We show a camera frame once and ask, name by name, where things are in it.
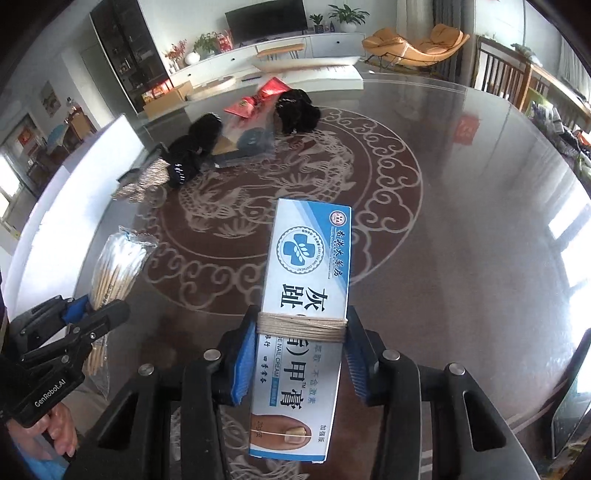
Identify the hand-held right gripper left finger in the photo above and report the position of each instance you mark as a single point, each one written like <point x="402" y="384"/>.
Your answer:
<point x="244" y="369"/>

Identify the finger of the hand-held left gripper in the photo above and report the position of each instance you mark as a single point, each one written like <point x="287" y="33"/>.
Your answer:
<point x="104" y="318"/>
<point x="74" y="310"/>

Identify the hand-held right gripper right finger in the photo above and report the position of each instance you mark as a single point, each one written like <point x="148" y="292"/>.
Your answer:
<point x="356" y="374"/>

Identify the cotton swab packet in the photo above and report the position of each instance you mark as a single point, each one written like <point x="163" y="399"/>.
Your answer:
<point x="115" y="272"/>

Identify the beige twine band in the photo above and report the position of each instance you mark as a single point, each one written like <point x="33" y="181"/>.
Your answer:
<point x="300" y="327"/>

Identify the blue and white cream box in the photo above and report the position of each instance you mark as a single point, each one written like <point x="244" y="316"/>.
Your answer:
<point x="304" y="277"/>

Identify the person's left forearm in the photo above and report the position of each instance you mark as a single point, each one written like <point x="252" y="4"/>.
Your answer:
<point x="39" y="468"/>

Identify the person's left hand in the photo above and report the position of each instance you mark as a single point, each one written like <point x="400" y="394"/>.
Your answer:
<point x="62" y="431"/>

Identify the rhinestone hair band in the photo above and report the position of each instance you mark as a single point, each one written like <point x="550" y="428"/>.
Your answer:
<point x="143" y="182"/>

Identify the black fuzzy hair accessory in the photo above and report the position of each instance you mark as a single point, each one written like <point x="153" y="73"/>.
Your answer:
<point x="194" y="147"/>

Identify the black tablet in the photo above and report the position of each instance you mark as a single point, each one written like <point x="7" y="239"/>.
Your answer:
<point x="570" y="410"/>

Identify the brown cardboard box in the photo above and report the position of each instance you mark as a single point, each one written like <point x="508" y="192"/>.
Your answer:
<point x="168" y="99"/>

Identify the clear bag with grey disc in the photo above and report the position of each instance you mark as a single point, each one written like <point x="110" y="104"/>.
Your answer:
<point x="251" y="141"/>

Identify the black scrunchie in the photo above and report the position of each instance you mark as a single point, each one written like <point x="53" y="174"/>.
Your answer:
<point x="296" y="111"/>

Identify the dark display cabinet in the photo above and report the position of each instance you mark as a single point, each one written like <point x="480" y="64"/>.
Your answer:
<point x="124" y="50"/>

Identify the red pouch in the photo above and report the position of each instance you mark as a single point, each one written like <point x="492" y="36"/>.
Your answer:
<point x="258" y="98"/>

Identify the white vase with red flowers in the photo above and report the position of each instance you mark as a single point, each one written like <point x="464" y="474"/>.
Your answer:
<point x="191" y="57"/>

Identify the bushy potted plant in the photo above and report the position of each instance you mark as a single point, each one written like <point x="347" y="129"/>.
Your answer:
<point x="205" y="44"/>

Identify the white flat carton stack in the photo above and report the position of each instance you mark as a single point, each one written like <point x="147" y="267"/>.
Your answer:
<point x="323" y="76"/>

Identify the red gift bag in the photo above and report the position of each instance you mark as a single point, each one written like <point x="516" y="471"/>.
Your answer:
<point x="225" y="42"/>

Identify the pile of household clutter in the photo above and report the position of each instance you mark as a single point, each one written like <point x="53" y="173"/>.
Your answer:
<point x="563" y="134"/>

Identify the wooden bench with metal legs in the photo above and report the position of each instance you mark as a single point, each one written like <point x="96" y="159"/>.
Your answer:
<point x="279" y="47"/>

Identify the white television cabinet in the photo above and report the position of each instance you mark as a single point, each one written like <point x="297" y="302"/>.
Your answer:
<point x="332" y="46"/>

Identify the orange lounge chair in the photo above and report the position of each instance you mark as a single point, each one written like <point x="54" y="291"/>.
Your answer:
<point x="415" y="48"/>

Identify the wooden chair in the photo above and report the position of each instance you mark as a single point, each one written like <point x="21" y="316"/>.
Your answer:
<point x="501" y="74"/>

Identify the black television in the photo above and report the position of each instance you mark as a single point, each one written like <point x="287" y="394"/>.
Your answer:
<point x="265" y="21"/>

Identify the wooden desk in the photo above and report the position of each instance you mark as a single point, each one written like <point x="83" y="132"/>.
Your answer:
<point x="554" y="87"/>

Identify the small potted plant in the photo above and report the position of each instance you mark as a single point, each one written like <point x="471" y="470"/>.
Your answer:
<point x="316" y="23"/>

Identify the large potted plant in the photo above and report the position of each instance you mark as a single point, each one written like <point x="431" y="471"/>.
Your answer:
<point x="348" y="16"/>

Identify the grey curtain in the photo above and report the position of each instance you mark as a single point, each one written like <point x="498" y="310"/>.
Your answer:
<point x="450" y="18"/>

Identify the framed wall picture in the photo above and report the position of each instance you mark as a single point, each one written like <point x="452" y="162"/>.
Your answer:
<point x="50" y="98"/>

